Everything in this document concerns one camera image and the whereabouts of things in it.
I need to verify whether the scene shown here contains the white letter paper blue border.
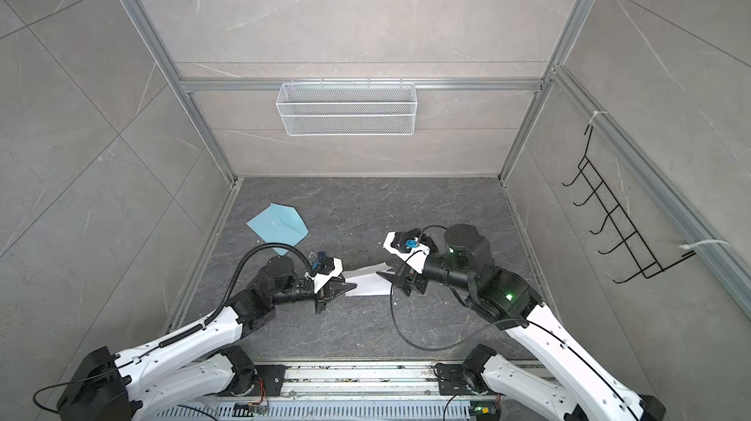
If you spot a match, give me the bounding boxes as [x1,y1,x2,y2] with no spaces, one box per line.
[342,263,393,297]

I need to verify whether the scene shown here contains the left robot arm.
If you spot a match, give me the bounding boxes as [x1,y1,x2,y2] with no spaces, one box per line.
[56,256,356,420]

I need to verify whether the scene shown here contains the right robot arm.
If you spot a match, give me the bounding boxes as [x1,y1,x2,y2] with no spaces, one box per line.
[381,224,666,420]

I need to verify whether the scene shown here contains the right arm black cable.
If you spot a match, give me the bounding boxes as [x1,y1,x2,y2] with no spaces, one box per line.
[389,224,517,353]

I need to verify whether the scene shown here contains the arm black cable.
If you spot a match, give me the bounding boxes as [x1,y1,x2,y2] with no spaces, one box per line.
[389,224,517,353]
[157,242,316,346]

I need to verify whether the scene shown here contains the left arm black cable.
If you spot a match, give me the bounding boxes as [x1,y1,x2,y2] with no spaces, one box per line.
[157,242,316,346]

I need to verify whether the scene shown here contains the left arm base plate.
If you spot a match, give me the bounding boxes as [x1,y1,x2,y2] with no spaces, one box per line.
[230,364,287,398]

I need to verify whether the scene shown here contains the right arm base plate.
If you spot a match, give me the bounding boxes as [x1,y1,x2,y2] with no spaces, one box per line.
[432,362,477,396]

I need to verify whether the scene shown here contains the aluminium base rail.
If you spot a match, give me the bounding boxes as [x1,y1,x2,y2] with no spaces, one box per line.
[175,360,605,421]

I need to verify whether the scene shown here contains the white wire mesh basket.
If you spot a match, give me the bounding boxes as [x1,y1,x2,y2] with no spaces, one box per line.
[276,82,419,137]

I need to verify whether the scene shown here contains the black wire hook rack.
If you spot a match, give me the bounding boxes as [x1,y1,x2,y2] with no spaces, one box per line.
[561,126,697,284]

